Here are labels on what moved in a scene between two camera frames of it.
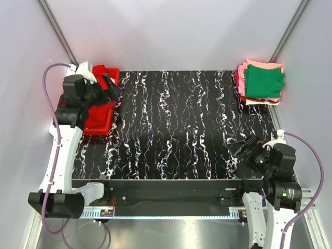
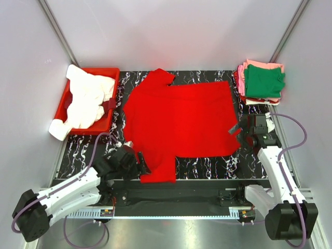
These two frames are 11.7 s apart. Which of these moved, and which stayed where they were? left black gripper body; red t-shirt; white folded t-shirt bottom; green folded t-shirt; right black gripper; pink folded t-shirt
Moved: left black gripper body; right black gripper; red t-shirt
Stayed: white folded t-shirt bottom; pink folded t-shirt; green folded t-shirt
